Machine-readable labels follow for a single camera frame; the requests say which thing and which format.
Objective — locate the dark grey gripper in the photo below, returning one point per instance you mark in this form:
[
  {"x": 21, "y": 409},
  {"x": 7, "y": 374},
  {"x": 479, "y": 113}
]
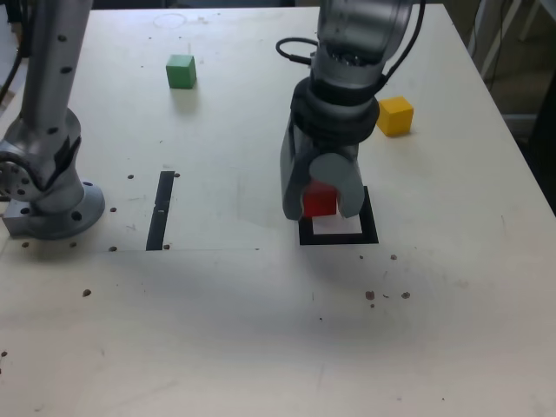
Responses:
[{"x": 334, "y": 147}]

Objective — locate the red cube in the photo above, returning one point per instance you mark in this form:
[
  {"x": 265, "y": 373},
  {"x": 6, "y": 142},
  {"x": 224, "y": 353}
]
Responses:
[{"x": 319, "y": 204}]

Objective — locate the yellow cube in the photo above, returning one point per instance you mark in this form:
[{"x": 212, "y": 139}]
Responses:
[{"x": 396, "y": 117}]

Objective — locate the green cube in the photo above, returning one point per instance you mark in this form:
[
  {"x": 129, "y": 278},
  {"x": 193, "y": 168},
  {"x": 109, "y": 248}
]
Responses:
[{"x": 180, "y": 73}]

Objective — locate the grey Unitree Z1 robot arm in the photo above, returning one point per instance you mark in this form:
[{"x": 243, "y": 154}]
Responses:
[{"x": 48, "y": 87}]

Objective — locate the black tape square outline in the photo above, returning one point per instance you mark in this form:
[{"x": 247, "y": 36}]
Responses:
[{"x": 369, "y": 234}]

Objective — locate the black tape strip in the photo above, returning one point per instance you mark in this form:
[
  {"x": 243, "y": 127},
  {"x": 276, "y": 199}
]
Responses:
[{"x": 160, "y": 217}]

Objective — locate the white metal frame legs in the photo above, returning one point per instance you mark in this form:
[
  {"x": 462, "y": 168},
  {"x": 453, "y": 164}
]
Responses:
[{"x": 495, "y": 48}]

